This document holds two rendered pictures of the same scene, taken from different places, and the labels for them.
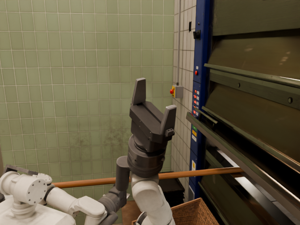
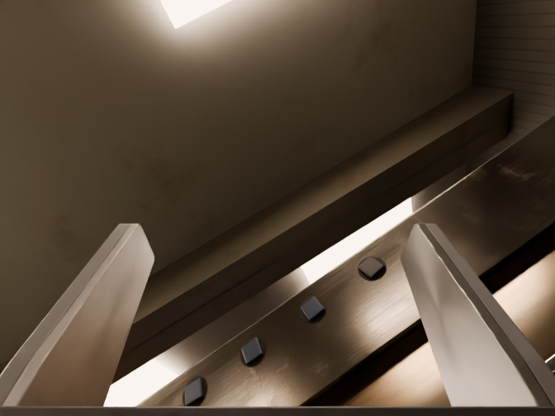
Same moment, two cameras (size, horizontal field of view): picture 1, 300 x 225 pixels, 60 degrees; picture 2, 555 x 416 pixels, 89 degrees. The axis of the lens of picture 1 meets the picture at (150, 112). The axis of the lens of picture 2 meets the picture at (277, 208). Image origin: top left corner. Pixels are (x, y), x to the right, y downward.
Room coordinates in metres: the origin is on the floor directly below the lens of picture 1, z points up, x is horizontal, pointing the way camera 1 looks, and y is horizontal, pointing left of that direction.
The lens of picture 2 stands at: (0.49, 0.06, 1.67)
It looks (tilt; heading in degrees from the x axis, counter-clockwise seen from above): 52 degrees up; 275
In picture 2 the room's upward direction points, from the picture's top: 38 degrees counter-clockwise
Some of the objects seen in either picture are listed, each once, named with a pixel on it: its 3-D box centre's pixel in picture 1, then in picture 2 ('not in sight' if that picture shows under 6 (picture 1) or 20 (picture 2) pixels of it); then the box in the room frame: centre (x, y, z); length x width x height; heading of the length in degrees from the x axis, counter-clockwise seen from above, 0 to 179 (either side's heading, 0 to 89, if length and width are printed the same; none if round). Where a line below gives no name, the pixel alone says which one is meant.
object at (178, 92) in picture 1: (177, 91); not in sight; (2.17, -0.23, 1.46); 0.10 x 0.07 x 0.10; 9
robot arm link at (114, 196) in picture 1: (113, 199); not in sight; (1.00, 0.16, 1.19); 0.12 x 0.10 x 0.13; 155
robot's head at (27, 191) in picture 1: (23, 191); not in sight; (0.61, 0.33, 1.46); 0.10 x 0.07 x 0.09; 65
